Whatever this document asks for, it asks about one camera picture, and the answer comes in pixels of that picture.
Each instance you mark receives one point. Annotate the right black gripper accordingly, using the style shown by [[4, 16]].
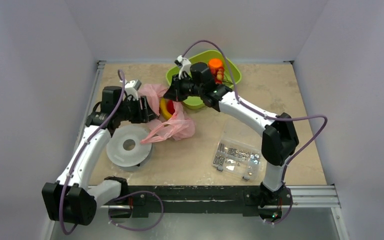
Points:
[[177, 89]]

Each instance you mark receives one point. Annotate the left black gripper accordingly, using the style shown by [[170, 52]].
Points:
[[144, 115]]

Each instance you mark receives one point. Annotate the yellow fake banana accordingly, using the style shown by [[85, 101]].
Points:
[[163, 109]]

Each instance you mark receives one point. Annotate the red fake pomegranate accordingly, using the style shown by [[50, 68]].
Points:
[[170, 107]]

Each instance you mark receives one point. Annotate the pink plastic bag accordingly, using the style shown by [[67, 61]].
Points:
[[178, 126]]

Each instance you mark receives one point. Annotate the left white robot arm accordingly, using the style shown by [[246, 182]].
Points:
[[69, 199]]

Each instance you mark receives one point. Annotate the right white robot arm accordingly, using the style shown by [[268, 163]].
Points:
[[278, 135]]

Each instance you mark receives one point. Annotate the fake lychee bunch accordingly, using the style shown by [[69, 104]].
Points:
[[220, 77]]

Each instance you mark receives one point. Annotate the orange fake tangerine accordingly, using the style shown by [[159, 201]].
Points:
[[215, 64]]

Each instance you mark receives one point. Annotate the green plastic tray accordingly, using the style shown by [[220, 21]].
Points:
[[230, 72]]

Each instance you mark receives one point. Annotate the white filament spool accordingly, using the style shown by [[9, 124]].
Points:
[[125, 149]]

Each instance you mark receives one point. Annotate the clear plastic screw box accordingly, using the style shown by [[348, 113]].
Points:
[[239, 152]]

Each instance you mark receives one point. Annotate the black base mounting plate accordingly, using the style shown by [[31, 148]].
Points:
[[246, 200]]

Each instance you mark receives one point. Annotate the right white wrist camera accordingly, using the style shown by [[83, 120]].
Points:
[[184, 65]]

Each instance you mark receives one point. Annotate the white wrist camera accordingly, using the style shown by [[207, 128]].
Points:
[[184, 65], [131, 89]]

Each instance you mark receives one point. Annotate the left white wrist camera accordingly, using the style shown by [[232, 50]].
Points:
[[131, 89]]

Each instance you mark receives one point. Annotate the aluminium frame rail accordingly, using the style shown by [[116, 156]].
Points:
[[304, 197]]

